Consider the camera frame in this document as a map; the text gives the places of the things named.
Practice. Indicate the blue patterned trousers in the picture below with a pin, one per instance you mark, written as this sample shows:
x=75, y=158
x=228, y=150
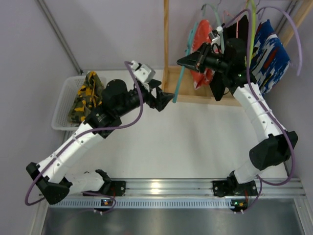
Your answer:
x=270, y=60

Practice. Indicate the aluminium mounting rail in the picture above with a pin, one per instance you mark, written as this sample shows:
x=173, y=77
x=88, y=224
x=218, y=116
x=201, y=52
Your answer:
x=166, y=187

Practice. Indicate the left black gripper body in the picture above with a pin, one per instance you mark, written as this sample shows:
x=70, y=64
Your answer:
x=151, y=97

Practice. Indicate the black trousers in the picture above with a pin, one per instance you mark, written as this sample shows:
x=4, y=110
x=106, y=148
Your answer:
x=216, y=85

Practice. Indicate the teal plastic hanger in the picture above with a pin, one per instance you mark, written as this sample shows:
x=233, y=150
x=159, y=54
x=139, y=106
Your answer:
x=187, y=52

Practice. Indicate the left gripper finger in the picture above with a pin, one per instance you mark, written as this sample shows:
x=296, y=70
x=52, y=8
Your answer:
x=154, y=84
x=161, y=100

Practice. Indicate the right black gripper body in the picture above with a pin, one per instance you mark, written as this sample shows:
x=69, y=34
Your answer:
x=204, y=57

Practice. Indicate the lime green hanger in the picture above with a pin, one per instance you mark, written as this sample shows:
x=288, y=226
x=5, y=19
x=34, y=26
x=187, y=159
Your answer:
x=251, y=29

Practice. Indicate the mint green hanger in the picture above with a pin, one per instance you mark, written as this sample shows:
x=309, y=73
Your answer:
x=215, y=10

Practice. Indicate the wooden clothes rack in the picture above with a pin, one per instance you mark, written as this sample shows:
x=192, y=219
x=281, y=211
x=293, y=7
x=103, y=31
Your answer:
x=204, y=95

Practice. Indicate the white plastic basket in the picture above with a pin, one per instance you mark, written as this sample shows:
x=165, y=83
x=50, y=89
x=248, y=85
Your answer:
x=66, y=99

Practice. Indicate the red white trousers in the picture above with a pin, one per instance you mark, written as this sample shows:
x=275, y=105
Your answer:
x=201, y=36

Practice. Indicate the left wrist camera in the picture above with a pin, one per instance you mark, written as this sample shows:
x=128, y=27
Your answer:
x=142, y=72

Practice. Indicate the pink hanger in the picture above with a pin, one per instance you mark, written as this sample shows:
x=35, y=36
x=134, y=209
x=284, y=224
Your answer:
x=237, y=30

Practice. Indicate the grey slotted cable duct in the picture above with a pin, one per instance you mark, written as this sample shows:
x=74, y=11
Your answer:
x=145, y=203

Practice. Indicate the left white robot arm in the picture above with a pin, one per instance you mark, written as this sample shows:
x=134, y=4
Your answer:
x=50, y=175

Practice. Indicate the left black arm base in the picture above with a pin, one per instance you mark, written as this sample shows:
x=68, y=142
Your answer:
x=115, y=188

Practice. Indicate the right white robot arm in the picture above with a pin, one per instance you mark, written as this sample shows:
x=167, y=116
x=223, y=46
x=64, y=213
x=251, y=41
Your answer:
x=275, y=144

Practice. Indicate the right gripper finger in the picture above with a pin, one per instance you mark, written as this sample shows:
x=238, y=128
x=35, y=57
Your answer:
x=190, y=61
x=203, y=51

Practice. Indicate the camouflage trousers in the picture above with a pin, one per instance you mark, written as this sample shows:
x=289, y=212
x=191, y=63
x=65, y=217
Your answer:
x=88, y=97

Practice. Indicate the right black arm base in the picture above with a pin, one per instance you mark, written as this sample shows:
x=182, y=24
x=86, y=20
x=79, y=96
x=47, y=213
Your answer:
x=223, y=188

